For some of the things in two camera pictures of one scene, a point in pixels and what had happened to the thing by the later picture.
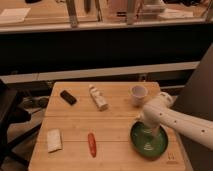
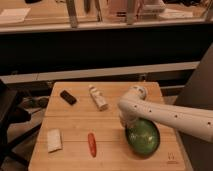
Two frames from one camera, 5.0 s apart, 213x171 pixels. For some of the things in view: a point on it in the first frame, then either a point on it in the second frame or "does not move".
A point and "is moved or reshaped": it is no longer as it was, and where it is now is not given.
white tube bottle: (99, 98) does not move
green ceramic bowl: (146, 144) is moved or reshaped
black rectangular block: (68, 97) does not move
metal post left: (72, 13) does not move
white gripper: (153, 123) -> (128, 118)
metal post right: (131, 14) does not move
